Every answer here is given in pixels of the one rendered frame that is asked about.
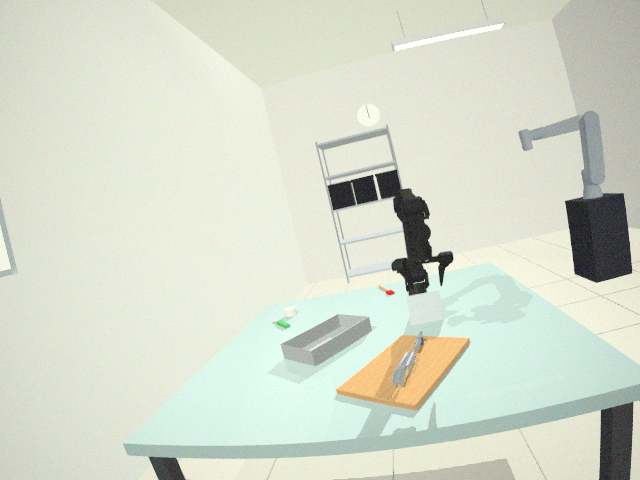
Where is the light wooden board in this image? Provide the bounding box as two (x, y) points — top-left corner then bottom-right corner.
(336, 334), (470, 411)

